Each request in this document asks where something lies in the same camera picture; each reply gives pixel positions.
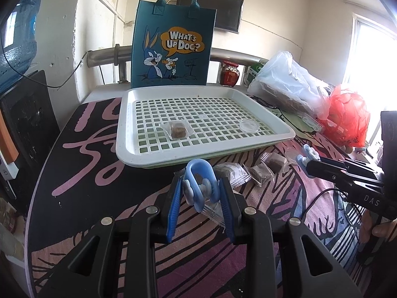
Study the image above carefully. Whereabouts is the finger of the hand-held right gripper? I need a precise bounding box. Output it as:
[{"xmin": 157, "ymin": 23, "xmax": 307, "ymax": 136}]
[
  {"xmin": 319, "ymin": 158, "xmax": 383, "ymax": 178},
  {"xmin": 305, "ymin": 161, "xmax": 381, "ymax": 193}
]

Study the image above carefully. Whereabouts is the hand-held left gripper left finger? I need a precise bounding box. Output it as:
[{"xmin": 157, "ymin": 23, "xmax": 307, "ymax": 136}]
[{"xmin": 37, "ymin": 175, "xmax": 187, "ymax": 298}]

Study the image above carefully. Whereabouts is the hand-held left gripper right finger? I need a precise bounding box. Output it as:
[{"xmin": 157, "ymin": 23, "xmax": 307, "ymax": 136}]
[{"xmin": 217, "ymin": 178, "xmax": 363, "ymax": 298}]

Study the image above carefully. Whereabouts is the clear round plastic lid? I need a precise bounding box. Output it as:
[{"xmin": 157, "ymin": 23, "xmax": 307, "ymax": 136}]
[
  {"xmin": 239, "ymin": 118, "xmax": 260, "ymax": 133},
  {"xmin": 285, "ymin": 147, "xmax": 300, "ymax": 165}
]

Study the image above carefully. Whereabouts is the white perforated plastic tray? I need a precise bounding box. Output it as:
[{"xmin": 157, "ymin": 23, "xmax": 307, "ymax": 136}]
[{"xmin": 115, "ymin": 86, "xmax": 296, "ymax": 168}]

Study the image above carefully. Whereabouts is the person's right hand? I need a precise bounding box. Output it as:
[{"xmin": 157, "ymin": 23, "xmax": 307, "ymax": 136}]
[{"xmin": 359, "ymin": 210, "xmax": 397, "ymax": 245}]

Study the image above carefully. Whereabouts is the red plastic bag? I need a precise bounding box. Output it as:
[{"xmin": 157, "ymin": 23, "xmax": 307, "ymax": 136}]
[{"xmin": 321, "ymin": 84, "xmax": 371, "ymax": 148}]

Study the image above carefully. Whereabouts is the small clear plastic packet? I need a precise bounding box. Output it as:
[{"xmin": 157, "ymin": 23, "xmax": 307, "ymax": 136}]
[{"xmin": 298, "ymin": 113, "xmax": 324, "ymax": 135}]

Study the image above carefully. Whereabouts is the pink printed blanket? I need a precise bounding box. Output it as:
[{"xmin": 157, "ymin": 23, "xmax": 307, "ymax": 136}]
[{"xmin": 25, "ymin": 96, "xmax": 385, "ymax": 298}]

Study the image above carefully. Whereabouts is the window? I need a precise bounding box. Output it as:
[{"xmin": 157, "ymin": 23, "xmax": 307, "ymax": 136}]
[{"xmin": 343, "ymin": 12, "xmax": 397, "ymax": 149}]

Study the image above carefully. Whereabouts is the clear plastic bag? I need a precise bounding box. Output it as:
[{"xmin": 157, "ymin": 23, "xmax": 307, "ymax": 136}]
[{"xmin": 247, "ymin": 50, "xmax": 334, "ymax": 120}]

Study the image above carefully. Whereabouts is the green carton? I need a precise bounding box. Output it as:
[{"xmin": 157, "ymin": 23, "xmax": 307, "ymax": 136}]
[{"xmin": 245, "ymin": 62, "xmax": 264, "ymax": 87}]

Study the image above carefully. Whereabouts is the red lidded glass jar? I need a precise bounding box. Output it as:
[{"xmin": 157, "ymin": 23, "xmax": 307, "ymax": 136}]
[{"xmin": 220, "ymin": 60, "xmax": 240, "ymax": 88}]

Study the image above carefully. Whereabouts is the blue cartoon rabbit tote bag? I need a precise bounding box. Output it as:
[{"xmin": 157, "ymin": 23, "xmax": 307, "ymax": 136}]
[{"xmin": 130, "ymin": 0, "xmax": 217, "ymax": 89}]

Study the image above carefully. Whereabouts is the metal pipe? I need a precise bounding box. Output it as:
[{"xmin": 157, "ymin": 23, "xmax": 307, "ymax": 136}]
[{"xmin": 88, "ymin": 45, "xmax": 270, "ymax": 85}]

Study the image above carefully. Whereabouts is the black cabinet box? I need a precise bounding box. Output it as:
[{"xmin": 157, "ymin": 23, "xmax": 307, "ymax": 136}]
[{"xmin": 0, "ymin": 70, "xmax": 61, "ymax": 174}]

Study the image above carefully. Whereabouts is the orange and white appliance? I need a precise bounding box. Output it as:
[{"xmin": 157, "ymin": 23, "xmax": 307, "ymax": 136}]
[{"xmin": 0, "ymin": 112, "xmax": 20, "ymax": 200}]

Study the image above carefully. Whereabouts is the blue water jug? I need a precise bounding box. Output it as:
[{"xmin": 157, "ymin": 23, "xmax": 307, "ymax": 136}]
[{"xmin": 0, "ymin": 0, "xmax": 43, "ymax": 94}]

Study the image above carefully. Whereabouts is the black cable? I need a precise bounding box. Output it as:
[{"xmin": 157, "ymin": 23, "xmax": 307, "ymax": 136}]
[{"xmin": 300, "ymin": 188, "xmax": 348, "ymax": 222}]

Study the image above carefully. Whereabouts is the thin black wire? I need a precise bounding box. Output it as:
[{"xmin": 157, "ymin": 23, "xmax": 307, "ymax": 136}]
[{"xmin": 0, "ymin": 45, "xmax": 90, "ymax": 89}]

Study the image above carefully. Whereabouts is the black wall television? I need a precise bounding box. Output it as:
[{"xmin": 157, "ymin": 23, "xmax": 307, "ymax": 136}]
[{"xmin": 177, "ymin": 0, "xmax": 244, "ymax": 34}]

